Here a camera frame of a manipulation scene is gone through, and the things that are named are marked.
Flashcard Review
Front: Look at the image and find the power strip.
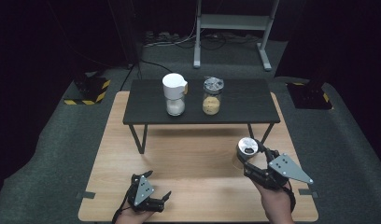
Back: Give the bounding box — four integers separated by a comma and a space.
144, 30, 182, 45

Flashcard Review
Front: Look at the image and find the black base with yellow stripes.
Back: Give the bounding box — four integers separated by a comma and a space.
63, 73, 112, 106
286, 78, 333, 111

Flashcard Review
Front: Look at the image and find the left hand-held gripper cable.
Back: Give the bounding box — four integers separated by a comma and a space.
111, 189, 134, 224

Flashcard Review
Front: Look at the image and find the person's right hand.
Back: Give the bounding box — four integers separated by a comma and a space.
253, 179, 296, 218

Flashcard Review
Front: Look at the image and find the hand-held gripper cable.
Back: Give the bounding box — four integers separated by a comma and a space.
284, 181, 298, 214
111, 189, 134, 224

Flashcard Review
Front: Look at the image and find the black shelf with metal legs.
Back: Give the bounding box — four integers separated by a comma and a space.
121, 78, 282, 155

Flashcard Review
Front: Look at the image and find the white floor cable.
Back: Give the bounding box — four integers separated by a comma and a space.
144, 15, 200, 49

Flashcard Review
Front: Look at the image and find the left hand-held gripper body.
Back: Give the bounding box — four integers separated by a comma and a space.
126, 173, 166, 214

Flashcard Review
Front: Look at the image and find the right hand-held gripper cable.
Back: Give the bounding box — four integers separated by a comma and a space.
284, 181, 298, 214

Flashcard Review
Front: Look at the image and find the white-lidded seasoning jar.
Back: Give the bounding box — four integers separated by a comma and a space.
162, 72, 190, 118

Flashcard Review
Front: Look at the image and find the grey metal stand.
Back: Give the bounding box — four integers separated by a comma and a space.
192, 0, 281, 72

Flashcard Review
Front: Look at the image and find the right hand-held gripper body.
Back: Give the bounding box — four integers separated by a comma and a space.
245, 148, 315, 191

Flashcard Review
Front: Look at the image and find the person's left hand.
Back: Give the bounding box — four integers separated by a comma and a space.
114, 204, 156, 224

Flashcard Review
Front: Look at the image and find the black floor cable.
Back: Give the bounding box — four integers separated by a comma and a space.
119, 58, 180, 91

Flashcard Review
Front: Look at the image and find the grey tape strip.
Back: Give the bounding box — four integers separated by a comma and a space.
75, 190, 96, 201
297, 188, 320, 199

